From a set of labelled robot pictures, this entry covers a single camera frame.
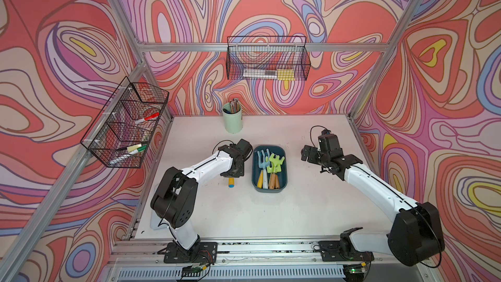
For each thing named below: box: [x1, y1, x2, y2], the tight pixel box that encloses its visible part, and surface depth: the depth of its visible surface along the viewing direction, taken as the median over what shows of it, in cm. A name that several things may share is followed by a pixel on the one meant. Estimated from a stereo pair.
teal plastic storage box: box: [251, 144, 289, 194], surface depth 95 cm
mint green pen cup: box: [221, 102, 243, 134], surface depth 109 cm
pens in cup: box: [222, 97, 241, 115], surface depth 106 cm
